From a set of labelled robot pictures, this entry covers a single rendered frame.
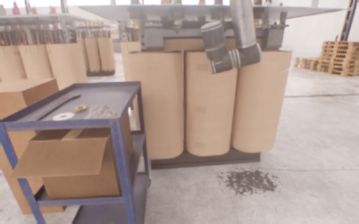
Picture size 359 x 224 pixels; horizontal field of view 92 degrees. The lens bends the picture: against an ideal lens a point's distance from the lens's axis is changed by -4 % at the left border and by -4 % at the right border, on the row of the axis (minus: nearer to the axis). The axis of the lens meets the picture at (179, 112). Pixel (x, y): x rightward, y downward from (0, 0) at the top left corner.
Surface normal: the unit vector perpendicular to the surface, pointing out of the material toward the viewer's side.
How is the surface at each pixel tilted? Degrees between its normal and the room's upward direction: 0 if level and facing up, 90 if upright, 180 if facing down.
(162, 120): 90
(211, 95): 90
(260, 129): 90
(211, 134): 90
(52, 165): 26
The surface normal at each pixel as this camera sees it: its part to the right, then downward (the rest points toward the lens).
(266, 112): 0.09, 0.36
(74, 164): 0.03, -0.67
